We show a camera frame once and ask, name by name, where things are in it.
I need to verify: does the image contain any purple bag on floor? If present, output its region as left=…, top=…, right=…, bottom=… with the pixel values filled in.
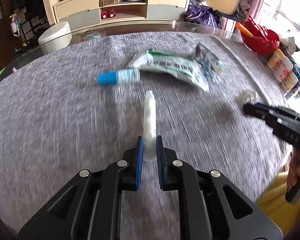
left=183, top=5, right=221, bottom=29

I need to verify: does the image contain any white green mask package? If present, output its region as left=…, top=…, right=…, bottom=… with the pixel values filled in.
left=127, top=50, right=209, bottom=92

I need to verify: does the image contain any clear plastic tube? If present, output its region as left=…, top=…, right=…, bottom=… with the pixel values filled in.
left=143, top=90, right=157, bottom=161

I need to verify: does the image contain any white round stool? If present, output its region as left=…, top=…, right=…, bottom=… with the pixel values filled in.
left=38, top=22, right=72, bottom=55

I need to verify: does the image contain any blue cap glue bottle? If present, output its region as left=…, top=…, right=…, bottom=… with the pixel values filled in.
left=97, top=68, right=140, bottom=85

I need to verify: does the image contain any right hand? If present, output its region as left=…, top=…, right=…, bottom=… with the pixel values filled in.
left=287, top=149, right=300, bottom=189

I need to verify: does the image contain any red plastic basket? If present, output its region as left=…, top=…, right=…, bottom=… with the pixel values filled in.
left=240, top=16, right=280, bottom=56

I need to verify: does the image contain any beige TV cabinet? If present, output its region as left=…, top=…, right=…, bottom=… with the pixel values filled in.
left=53, top=0, right=190, bottom=30

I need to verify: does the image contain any grey woven table cloth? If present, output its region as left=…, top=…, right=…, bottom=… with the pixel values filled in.
left=0, top=32, right=290, bottom=232

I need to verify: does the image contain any white tissue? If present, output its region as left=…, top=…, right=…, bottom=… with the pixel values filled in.
left=236, top=90, right=260, bottom=108

